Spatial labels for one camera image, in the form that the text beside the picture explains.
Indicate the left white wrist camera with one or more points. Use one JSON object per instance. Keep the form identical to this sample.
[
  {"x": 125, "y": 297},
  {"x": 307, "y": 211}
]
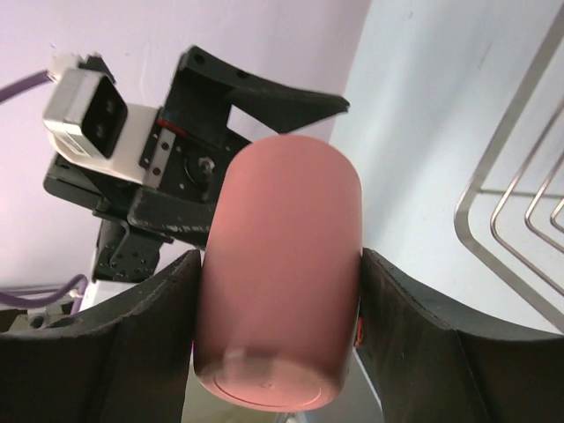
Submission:
[{"x": 90, "y": 124}]

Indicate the pink cup orange handle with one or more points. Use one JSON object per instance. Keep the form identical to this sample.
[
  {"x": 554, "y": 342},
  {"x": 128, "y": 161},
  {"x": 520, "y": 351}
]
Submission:
[{"x": 280, "y": 289}]

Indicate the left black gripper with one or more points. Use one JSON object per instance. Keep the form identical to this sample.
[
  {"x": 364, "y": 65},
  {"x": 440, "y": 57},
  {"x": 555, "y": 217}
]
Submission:
[{"x": 190, "y": 148}]

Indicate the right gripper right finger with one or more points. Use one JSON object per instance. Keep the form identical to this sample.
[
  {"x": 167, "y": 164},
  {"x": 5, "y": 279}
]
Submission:
[{"x": 431, "y": 358}]

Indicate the metal wire dish rack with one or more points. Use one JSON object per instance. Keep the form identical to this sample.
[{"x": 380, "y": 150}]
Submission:
[{"x": 509, "y": 216}]

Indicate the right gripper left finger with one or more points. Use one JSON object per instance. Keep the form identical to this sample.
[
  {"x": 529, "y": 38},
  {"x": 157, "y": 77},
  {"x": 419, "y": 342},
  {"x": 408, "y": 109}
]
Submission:
[{"x": 123, "y": 360}]

